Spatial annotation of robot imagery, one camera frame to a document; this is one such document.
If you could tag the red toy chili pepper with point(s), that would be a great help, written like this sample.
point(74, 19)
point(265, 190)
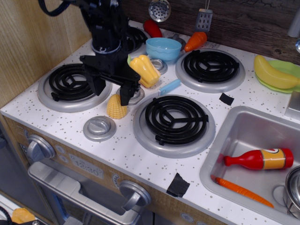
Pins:
point(152, 29)

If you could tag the silver top knob middle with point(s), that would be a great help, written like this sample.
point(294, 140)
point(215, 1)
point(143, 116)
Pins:
point(137, 97)

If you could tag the right silver oven knob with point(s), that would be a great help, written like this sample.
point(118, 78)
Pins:
point(134, 194)

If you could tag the yellow toy bell pepper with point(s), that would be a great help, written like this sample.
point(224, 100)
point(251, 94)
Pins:
point(145, 69)

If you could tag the black burner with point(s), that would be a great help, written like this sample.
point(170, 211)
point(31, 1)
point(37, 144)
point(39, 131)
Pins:
point(210, 71)
point(65, 89)
point(136, 42)
point(174, 126)

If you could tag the left silver oven knob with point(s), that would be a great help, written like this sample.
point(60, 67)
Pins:
point(39, 149)

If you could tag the silver top knob front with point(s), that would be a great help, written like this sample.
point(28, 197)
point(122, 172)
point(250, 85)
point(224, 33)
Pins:
point(99, 129)

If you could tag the silver perforated toy skimmer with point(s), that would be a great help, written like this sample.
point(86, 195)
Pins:
point(159, 10)

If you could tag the green toy vegetable piece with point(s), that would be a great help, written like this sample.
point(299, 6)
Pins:
point(129, 59)

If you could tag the black tape piece lower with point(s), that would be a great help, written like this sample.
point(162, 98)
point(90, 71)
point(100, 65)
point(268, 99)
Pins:
point(178, 186)

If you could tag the black tape piece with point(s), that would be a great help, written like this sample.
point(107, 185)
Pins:
point(178, 186)
point(226, 99)

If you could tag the front right black burner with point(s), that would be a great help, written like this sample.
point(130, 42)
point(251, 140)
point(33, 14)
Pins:
point(174, 126)

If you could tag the silver oven knob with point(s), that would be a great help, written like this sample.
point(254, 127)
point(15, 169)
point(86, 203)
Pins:
point(134, 194)
point(39, 149)

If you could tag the silver top knob back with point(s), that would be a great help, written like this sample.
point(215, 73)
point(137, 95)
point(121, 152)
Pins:
point(159, 65)

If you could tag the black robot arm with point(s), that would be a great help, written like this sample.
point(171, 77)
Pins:
point(108, 26)

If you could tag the front left black burner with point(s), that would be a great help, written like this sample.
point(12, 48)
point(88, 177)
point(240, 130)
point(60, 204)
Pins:
point(65, 89)

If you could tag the silver metal sink basin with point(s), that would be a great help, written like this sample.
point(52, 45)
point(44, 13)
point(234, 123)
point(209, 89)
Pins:
point(243, 130)

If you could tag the silver oven door handle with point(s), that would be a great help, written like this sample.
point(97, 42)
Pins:
point(72, 206)

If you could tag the blue handled toy knife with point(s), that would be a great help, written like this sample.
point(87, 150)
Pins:
point(162, 91)

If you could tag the light blue plastic bowl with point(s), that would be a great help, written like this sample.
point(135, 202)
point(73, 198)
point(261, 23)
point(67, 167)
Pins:
point(165, 49)

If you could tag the silver faucet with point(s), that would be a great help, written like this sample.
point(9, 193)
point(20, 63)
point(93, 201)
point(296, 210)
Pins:
point(294, 31)

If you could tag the yellow toy corn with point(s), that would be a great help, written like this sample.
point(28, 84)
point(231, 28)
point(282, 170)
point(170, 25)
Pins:
point(114, 108)

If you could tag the long orange toy carrot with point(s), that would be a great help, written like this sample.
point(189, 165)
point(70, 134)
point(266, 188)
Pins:
point(242, 191)

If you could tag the back right black burner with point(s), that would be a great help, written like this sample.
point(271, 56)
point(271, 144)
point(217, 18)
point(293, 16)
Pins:
point(210, 71)

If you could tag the grey slotted toy spatula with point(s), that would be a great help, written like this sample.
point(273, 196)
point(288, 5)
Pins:
point(203, 20)

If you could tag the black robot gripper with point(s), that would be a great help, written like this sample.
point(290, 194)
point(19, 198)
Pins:
point(110, 64)

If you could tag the yellow toy banana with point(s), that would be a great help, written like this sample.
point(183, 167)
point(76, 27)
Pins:
point(272, 76)

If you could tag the silver toy pot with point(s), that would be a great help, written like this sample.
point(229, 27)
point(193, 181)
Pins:
point(291, 195)

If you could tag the yellow object lower left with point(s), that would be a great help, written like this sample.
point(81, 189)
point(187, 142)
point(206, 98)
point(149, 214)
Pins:
point(22, 215)

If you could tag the red toy ketchup bottle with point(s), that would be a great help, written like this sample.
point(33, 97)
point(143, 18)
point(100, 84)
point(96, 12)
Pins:
point(280, 158)

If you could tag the short orange toy carrot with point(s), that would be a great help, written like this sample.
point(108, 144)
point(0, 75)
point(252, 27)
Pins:
point(196, 40)

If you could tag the black tape piece upper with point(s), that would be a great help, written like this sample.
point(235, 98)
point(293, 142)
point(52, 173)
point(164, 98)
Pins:
point(226, 99)

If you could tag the green plastic plate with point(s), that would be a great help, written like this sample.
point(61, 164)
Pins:
point(285, 67)

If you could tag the back left black burner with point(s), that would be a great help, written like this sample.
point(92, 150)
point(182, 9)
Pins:
point(136, 42)

